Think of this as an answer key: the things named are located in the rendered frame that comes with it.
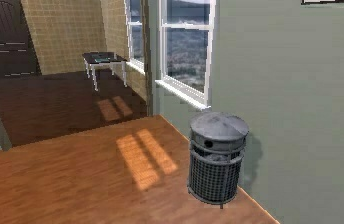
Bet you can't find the grey metal mesh bin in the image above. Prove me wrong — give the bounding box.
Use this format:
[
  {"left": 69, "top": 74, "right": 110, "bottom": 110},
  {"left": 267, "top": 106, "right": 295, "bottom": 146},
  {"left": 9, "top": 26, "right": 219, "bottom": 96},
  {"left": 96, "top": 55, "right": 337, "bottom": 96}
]
[{"left": 186, "top": 111, "right": 250, "bottom": 210}]

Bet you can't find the dark top white leg table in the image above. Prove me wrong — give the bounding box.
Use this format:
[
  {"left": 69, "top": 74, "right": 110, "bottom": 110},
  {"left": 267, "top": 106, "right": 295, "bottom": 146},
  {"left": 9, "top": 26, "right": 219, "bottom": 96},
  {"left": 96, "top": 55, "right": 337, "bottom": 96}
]
[{"left": 82, "top": 51, "right": 129, "bottom": 92}]

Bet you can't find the white framed wall picture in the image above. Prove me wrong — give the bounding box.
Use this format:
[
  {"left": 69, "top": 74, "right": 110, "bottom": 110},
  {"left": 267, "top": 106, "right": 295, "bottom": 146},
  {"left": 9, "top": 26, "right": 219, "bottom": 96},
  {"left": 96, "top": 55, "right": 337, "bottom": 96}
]
[{"left": 300, "top": 0, "right": 344, "bottom": 6}]

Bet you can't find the white framed window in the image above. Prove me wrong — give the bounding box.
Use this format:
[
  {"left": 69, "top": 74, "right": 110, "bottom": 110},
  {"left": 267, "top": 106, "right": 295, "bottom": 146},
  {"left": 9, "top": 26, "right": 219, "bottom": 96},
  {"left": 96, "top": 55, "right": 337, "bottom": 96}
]
[
  {"left": 124, "top": 0, "right": 147, "bottom": 76},
  {"left": 154, "top": 0, "right": 217, "bottom": 111}
]

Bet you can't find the dark brown cabinet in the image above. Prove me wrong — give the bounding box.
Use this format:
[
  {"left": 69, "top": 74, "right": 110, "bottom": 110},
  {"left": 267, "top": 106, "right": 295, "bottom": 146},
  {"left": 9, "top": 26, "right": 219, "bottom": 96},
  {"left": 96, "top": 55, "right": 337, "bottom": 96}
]
[{"left": 0, "top": 0, "right": 43, "bottom": 80}]

